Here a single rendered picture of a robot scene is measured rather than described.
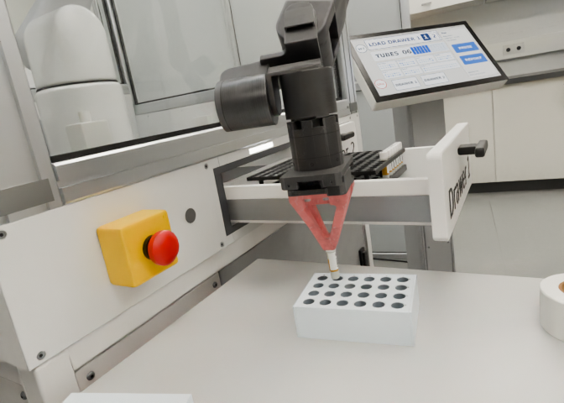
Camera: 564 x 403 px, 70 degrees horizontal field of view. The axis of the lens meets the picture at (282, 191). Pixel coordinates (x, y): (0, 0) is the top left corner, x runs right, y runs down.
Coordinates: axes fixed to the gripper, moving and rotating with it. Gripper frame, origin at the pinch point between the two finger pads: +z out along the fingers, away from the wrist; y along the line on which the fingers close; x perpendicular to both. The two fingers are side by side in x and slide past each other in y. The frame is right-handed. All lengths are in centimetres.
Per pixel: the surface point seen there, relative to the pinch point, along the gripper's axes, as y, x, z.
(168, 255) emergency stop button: 7.8, -16.7, -2.1
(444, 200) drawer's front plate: -5.1, 13.2, -2.5
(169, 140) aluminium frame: -4.5, -21.2, -14.0
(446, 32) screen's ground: -128, 25, -31
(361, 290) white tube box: 2.8, 3.5, 4.9
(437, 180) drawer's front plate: -5.1, 12.6, -5.0
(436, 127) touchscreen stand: -117, 19, 2
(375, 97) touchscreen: -93, 0, -12
